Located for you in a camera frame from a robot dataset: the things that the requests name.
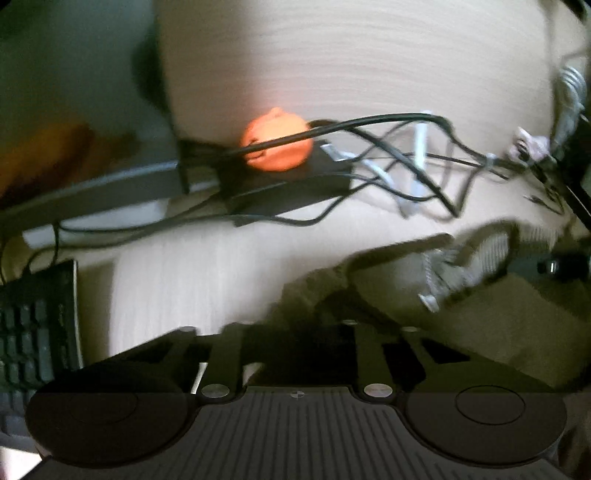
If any olive polka dot sweater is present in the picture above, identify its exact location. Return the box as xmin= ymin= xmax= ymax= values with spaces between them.
xmin=264 ymin=220 xmax=590 ymax=388

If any black computer tower case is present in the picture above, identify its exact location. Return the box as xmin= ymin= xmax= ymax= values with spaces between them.
xmin=558 ymin=123 xmax=590 ymax=229

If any black keyboard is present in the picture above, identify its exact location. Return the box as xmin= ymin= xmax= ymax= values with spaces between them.
xmin=0 ymin=260 xmax=83 ymax=452

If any crumpled white paper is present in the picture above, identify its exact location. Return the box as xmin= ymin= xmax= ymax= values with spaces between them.
xmin=507 ymin=127 xmax=555 ymax=168

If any black computer monitor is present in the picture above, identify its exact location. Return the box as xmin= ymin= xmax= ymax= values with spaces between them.
xmin=1 ymin=1 xmax=188 ymax=234

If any orange pumpkin figurine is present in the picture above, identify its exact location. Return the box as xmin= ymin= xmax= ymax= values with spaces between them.
xmin=239 ymin=106 xmax=315 ymax=173

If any white coiled cable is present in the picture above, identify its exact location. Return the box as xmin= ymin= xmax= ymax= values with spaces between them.
xmin=542 ymin=0 xmax=590 ymax=163

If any black cable bundle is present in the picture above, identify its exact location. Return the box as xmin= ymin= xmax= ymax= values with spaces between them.
xmin=0 ymin=110 xmax=574 ymax=287

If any light grey looped cable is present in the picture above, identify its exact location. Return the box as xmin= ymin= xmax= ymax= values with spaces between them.
xmin=320 ymin=121 xmax=435 ymax=218

